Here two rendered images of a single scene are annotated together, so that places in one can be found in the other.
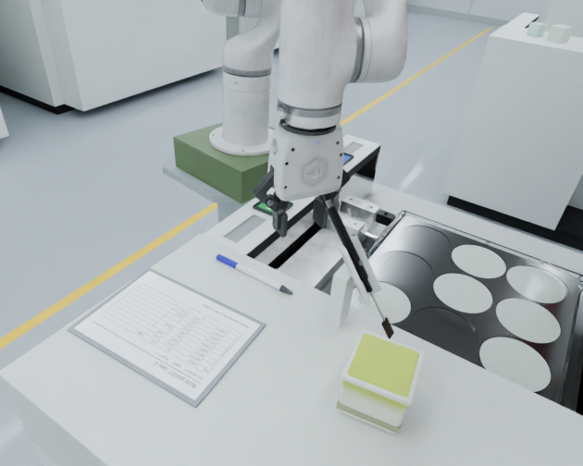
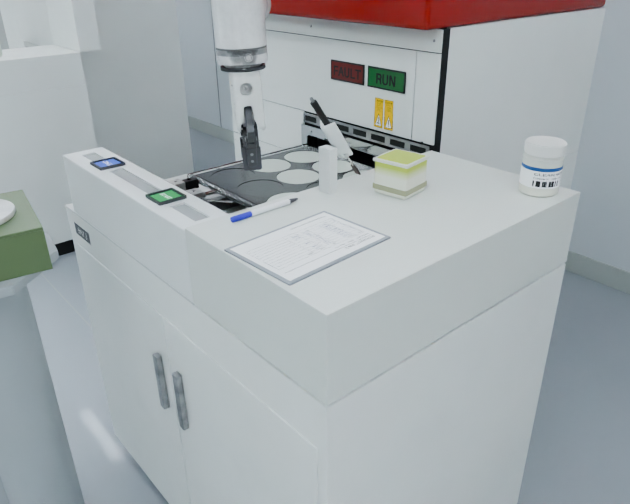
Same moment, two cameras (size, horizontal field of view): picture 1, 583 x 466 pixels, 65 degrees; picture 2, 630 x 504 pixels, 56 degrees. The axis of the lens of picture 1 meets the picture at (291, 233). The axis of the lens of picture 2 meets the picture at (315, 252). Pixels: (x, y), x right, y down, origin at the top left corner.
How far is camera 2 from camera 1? 0.93 m
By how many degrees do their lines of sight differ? 60
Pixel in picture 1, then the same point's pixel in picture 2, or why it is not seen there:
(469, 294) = (301, 175)
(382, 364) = (402, 156)
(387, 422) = (422, 182)
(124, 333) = (307, 259)
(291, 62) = (250, 13)
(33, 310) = not seen: outside the picture
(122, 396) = (372, 261)
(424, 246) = (240, 177)
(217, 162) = not seen: outside the picture
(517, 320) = not seen: hidden behind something
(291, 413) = (402, 212)
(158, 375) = (359, 247)
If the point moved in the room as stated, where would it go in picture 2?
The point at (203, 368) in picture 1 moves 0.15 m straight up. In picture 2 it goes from (358, 232) to (360, 139)
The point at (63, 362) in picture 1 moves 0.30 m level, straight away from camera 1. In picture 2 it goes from (328, 285) to (92, 326)
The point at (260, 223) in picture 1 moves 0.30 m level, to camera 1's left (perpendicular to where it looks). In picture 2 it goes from (185, 206) to (73, 286)
